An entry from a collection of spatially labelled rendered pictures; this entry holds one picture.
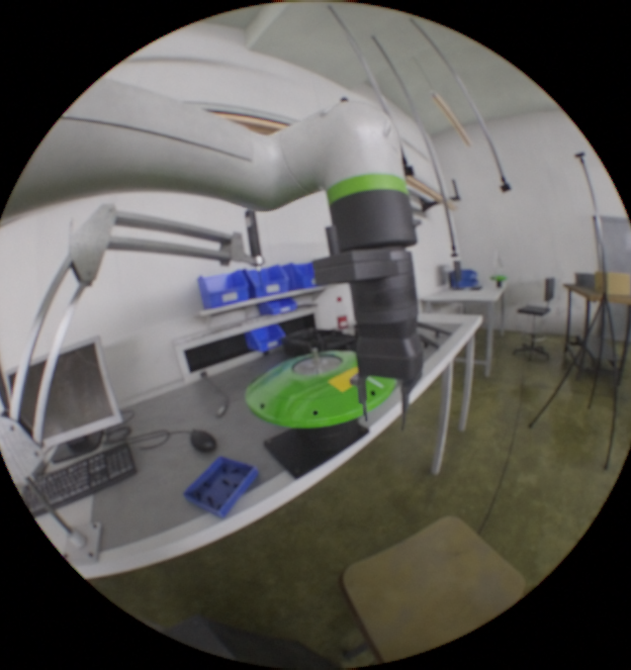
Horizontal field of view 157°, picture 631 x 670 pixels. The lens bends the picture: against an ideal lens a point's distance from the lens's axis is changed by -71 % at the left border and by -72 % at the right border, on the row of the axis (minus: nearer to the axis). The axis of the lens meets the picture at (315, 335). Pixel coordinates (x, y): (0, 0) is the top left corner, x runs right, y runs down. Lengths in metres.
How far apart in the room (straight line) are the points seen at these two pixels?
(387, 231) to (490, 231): 4.75
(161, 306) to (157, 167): 1.08
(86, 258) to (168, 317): 0.85
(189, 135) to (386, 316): 0.24
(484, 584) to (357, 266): 0.69
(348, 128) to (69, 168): 0.23
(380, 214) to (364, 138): 0.08
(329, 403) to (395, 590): 0.50
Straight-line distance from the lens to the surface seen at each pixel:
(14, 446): 0.48
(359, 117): 0.26
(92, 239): 0.48
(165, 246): 0.53
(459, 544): 0.71
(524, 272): 4.88
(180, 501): 0.52
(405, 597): 0.65
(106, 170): 0.19
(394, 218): 0.23
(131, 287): 1.27
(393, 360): 0.25
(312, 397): 0.37
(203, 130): 0.22
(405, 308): 0.23
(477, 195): 5.11
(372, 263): 0.18
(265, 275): 1.40
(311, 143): 0.27
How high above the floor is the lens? 1.25
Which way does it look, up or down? 13 degrees down
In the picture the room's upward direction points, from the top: 9 degrees counter-clockwise
